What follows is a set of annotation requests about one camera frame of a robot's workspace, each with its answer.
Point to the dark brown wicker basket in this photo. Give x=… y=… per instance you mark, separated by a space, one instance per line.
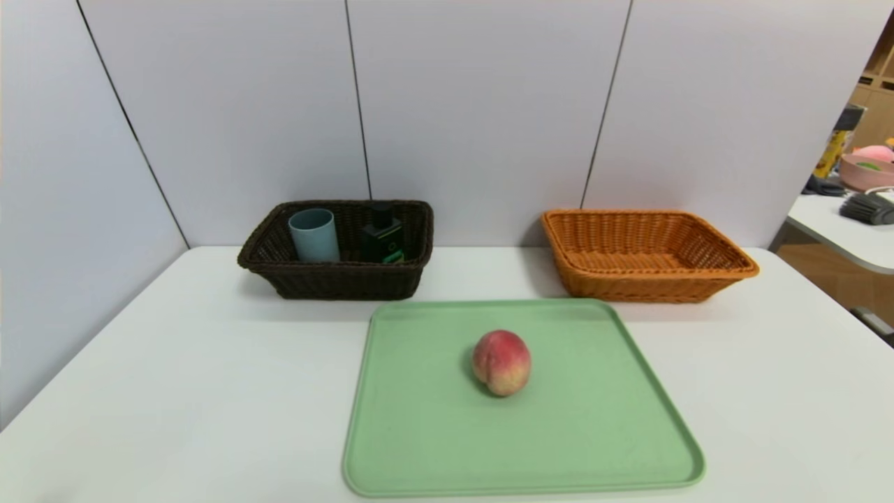
x=335 y=283

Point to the wooden shelf unit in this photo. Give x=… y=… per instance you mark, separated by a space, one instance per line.
x=876 y=112

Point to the black pump soap bottle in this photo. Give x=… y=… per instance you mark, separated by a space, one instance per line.
x=383 y=241

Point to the pink round toy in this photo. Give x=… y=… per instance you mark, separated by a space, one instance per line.
x=874 y=151

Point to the light green plastic tray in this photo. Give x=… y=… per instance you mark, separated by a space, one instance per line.
x=573 y=447

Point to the pink bowl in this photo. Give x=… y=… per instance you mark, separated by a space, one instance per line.
x=862 y=175

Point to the blue-grey plastic cup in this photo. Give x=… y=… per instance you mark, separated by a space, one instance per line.
x=314 y=241

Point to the white side table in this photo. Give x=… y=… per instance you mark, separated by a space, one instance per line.
x=838 y=230

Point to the black brush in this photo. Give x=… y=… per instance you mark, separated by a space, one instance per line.
x=869 y=208

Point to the yellow bottle with dark cap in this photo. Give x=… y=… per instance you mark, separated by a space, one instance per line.
x=832 y=150

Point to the red-yellow peach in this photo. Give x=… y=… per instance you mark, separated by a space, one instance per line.
x=501 y=363

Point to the orange wicker basket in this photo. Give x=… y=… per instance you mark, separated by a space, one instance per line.
x=628 y=283

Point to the black flat object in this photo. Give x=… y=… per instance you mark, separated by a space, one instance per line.
x=823 y=186

